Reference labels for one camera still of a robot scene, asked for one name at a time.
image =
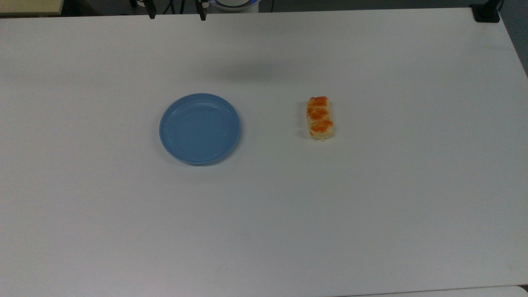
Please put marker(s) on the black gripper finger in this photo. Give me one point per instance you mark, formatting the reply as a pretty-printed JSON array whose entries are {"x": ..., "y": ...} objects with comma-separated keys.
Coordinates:
[
  {"x": 151, "y": 10},
  {"x": 201, "y": 11}
]

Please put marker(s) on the orange glazed bread piece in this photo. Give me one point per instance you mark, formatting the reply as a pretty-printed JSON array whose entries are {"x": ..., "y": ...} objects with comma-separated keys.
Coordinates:
[{"x": 319, "y": 119}]

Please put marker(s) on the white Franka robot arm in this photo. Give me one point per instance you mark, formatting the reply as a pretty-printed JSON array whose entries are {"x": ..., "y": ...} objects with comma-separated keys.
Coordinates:
[{"x": 233, "y": 5}]

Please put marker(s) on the blue round plastic plate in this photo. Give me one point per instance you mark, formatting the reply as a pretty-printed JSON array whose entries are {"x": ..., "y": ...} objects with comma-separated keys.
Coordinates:
[{"x": 200, "y": 130}]

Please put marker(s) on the yellowish wooden side table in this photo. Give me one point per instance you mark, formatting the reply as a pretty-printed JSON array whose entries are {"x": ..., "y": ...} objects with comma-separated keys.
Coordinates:
[{"x": 29, "y": 6}]

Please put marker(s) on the white adjacent table edge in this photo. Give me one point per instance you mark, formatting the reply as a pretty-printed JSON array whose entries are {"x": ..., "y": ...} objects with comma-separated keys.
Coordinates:
[{"x": 453, "y": 292}]

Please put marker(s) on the black table clamp mount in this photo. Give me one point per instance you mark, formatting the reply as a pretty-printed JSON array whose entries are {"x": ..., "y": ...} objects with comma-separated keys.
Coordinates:
[{"x": 486, "y": 13}]

